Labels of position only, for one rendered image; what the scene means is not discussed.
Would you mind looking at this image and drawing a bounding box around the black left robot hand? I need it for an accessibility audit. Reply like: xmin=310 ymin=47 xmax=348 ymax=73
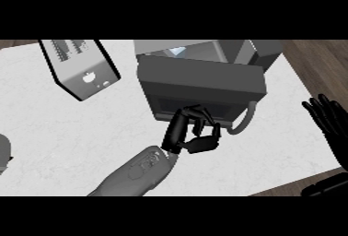
xmin=160 ymin=103 xmax=223 ymax=155

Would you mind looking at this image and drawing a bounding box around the pale grey door handle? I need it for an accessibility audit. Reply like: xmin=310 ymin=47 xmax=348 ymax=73
xmin=226 ymin=100 xmax=260 ymax=136

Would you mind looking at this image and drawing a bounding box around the silver toaster with black edge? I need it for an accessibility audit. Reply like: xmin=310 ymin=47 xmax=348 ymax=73
xmin=37 ymin=39 xmax=123 ymax=102

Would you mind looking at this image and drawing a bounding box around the grey microwave body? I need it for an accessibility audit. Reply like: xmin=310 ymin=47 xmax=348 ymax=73
xmin=133 ymin=39 xmax=287 ymax=74

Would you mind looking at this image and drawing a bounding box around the grey rounded appliance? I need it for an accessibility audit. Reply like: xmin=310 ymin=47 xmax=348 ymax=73
xmin=0 ymin=134 xmax=15 ymax=176

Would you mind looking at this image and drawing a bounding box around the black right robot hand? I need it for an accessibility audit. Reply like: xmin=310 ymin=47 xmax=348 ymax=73
xmin=301 ymin=93 xmax=348 ymax=197

